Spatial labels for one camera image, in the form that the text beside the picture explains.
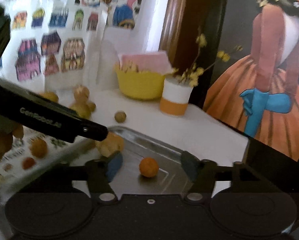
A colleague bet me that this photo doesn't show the striped yellow pepino melon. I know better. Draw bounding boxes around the striped yellow pepino melon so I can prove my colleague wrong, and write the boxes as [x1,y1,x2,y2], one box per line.
[95,132,124,158]

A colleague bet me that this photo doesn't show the greenish yellow round pear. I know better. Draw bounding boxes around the greenish yellow round pear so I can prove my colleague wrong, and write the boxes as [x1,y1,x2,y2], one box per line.
[39,92,59,103]

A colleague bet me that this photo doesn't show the small orange tangerine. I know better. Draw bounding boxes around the small orange tangerine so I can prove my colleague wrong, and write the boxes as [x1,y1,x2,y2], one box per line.
[30,138,48,159]
[139,157,159,178]

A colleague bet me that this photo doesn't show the olive green pear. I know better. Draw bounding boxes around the olive green pear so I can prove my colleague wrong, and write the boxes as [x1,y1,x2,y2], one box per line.
[69,102,91,120]

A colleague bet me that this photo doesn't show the small brown round fruit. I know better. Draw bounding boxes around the small brown round fruit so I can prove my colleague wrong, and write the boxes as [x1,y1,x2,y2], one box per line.
[73,85,90,102]

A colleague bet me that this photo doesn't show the silver metal tray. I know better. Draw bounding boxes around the silver metal tray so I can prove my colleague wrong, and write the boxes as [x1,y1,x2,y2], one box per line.
[109,126,192,198]

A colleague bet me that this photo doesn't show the small brown longan right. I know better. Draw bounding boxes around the small brown longan right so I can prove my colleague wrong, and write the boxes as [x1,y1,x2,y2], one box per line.
[114,111,127,124]

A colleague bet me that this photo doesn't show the small brown longan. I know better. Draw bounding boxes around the small brown longan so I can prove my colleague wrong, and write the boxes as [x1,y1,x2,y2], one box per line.
[114,111,127,124]
[86,101,96,112]

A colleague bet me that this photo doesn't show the small red tomato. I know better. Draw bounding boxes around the small red tomato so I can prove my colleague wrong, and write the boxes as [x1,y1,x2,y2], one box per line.
[21,157,36,170]

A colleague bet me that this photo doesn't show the small brown longan left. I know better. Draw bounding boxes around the small brown longan left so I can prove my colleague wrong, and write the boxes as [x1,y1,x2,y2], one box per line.
[86,101,96,112]

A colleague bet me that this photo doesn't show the houses drawing paper sheet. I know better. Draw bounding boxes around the houses drawing paper sheet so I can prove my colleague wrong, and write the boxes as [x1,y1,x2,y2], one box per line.
[0,0,107,92]

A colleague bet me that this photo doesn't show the white and orange cup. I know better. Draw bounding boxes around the white and orange cup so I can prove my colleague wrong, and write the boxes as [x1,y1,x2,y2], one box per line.
[159,77,193,116]

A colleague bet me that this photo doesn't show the yellow plastic bowl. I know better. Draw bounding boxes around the yellow plastic bowl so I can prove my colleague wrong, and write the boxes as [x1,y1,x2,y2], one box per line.
[114,64,173,101]

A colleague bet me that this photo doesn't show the yellow flower twig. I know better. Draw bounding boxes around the yellow flower twig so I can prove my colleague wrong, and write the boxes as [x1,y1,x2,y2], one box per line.
[173,27,244,87]

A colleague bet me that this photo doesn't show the cartoon characters drawing sheet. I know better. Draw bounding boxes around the cartoon characters drawing sheet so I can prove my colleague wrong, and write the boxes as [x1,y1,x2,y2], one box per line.
[0,0,145,30]

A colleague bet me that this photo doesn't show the girl in orange dress poster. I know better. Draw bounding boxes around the girl in orange dress poster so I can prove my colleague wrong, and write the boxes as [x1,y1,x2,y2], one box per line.
[203,0,299,160]

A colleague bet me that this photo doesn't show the pink white paper in bowl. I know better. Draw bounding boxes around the pink white paper in bowl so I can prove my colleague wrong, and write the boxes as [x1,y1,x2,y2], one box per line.
[118,50,173,75]

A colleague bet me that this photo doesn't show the brown wooden door frame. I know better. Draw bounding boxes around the brown wooden door frame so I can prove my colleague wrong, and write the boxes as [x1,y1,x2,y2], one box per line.
[159,0,231,68]

